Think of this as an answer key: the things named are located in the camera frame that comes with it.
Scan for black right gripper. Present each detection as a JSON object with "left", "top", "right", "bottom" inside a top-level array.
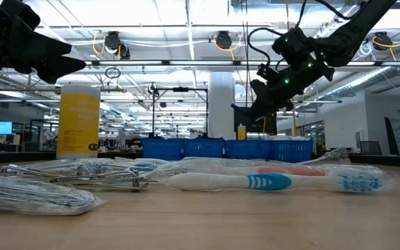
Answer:
[{"left": 232, "top": 57, "right": 335, "bottom": 121}]

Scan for white round column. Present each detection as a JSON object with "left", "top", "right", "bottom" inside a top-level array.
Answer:
[{"left": 208, "top": 72, "right": 236, "bottom": 140}]

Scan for black leaning panel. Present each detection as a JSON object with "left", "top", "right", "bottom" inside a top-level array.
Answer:
[{"left": 383, "top": 117, "right": 400, "bottom": 156}]

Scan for blue white bagged toothbrush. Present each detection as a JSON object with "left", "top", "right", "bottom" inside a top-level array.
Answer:
[{"left": 167, "top": 165, "right": 394, "bottom": 194}]

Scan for red white bagged toothbrush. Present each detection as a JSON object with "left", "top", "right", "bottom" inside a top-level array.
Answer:
[{"left": 151, "top": 158, "right": 387, "bottom": 182}]

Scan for black rig stand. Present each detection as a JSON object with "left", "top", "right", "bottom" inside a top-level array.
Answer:
[{"left": 151, "top": 86, "right": 210, "bottom": 139}]

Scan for bagged metal whisks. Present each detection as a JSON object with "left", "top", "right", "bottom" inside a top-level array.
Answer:
[{"left": 0, "top": 172, "right": 106, "bottom": 217}]

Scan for large ceiling cable reel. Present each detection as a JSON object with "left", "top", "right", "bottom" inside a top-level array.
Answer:
[
  {"left": 372, "top": 31, "right": 394, "bottom": 49},
  {"left": 103, "top": 31, "right": 131, "bottom": 60},
  {"left": 215, "top": 31, "right": 234, "bottom": 51}
]

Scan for dark office chair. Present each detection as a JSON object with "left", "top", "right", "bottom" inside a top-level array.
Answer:
[{"left": 359, "top": 140, "right": 383, "bottom": 156}]

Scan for black flat panel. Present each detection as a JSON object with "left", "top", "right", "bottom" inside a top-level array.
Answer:
[{"left": 233, "top": 106, "right": 278, "bottom": 136}]

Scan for light blue bagged toothbrush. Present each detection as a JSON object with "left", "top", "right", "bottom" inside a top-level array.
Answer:
[{"left": 78, "top": 158, "right": 142, "bottom": 173}]

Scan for blue plastic bin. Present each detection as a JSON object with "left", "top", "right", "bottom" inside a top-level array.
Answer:
[
  {"left": 185, "top": 138, "right": 226, "bottom": 160},
  {"left": 141, "top": 138, "right": 186, "bottom": 160},
  {"left": 224, "top": 139, "right": 270, "bottom": 161},
  {"left": 268, "top": 139, "right": 314, "bottom": 163}
]

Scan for yellow wipes canister white lid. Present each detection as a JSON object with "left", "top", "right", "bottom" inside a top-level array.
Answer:
[{"left": 56, "top": 84, "right": 101, "bottom": 160}]

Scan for teal white bagged toothbrush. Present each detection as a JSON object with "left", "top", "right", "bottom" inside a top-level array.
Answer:
[{"left": 115, "top": 156, "right": 173, "bottom": 173}]

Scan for long ceiling light bar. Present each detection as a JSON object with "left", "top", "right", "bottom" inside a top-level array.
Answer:
[{"left": 83, "top": 60, "right": 400, "bottom": 67}]

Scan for black aluminium table frame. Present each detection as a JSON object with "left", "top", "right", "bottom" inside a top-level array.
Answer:
[{"left": 0, "top": 149, "right": 400, "bottom": 168}]

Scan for silver nail clipper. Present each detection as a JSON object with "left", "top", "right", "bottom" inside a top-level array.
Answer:
[
  {"left": 0, "top": 163, "right": 83, "bottom": 180},
  {"left": 49, "top": 173, "right": 151, "bottom": 193},
  {"left": 81, "top": 168, "right": 152, "bottom": 178}
]

